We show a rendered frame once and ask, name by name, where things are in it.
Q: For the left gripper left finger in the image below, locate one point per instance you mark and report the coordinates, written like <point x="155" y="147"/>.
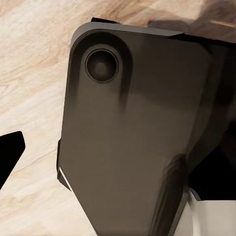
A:
<point x="12" y="147"/>

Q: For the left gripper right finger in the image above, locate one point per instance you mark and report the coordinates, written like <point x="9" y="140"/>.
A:
<point x="228" y="146"/>

